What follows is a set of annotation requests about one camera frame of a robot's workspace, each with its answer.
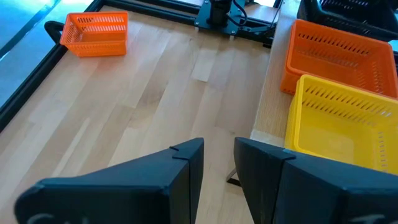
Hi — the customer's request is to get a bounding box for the yellow plastic perforated basket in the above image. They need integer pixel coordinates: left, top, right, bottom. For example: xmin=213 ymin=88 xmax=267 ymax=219
xmin=284 ymin=73 xmax=398 ymax=175

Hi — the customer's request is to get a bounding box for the black plastic perforated basket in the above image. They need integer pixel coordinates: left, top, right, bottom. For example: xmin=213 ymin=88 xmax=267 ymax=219
xmin=296 ymin=0 xmax=398 ymax=43

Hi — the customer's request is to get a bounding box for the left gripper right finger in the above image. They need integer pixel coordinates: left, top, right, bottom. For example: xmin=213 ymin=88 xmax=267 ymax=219
xmin=233 ymin=136 xmax=398 ymax=224

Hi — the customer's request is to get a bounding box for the wooden shelf with black legs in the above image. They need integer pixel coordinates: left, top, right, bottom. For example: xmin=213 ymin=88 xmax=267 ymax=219
xmin=226 ymin=0 xmax=301 ymax=187

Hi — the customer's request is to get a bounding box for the orange plastic perforated basket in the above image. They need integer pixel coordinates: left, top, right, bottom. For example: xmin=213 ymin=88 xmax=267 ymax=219
xmin=285 ymin=19 xmax=398 ymax=98
xmin=59 ymin=11 xmax=129 ymax=58
xmin=280 ymin=19 xmax=398 ymax=98

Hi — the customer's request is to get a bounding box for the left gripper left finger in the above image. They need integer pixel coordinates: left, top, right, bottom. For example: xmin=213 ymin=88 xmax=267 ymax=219
xmin=14 ymin=137 xmax=205 ymax=224

